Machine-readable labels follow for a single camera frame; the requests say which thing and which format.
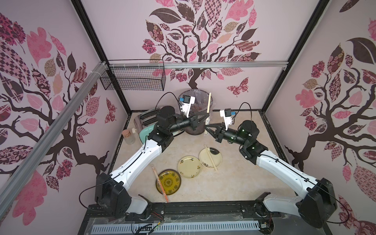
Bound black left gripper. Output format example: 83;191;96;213
169;111;210;133

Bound red chopsticks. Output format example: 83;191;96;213
151;164;169;203

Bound bare wooden chopsticks pair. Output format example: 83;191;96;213
204;145;218;171

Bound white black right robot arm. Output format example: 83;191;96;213
205;120;337;229

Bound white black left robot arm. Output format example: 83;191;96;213
95;106;209;218

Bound clear plastic bin liner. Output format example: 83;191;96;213
177;89;213;122

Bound black mesh trash bin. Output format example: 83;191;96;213
179;89;213;136

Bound cream plate right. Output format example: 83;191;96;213
199;147;223;169

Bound cream plate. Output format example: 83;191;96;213
199;147;223;169
177;156;202;179

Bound cream plate middle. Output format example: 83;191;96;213
177;156;202;179

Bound mint green toaster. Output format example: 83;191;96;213
134;107;161;144

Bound yellow black patterned plate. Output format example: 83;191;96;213
159;169;182;196

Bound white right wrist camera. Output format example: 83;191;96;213
220;108;236;130

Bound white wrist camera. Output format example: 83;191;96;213
180;95;195;118
220;108;236;130

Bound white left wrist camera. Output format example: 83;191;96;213
180;95;195;118

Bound black wire wall basket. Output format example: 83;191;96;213
100;59;166;91

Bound aluminium frame bar rear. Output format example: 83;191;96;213
109;61;289;69

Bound aluminium frame bar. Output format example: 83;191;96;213
109;61;289;69
1;62;108;217

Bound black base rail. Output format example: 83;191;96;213
78;201;332;235

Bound white slotted cable duct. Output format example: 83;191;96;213
89;221;260;235

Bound aluminium frame bar left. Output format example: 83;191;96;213
1;62;108;217

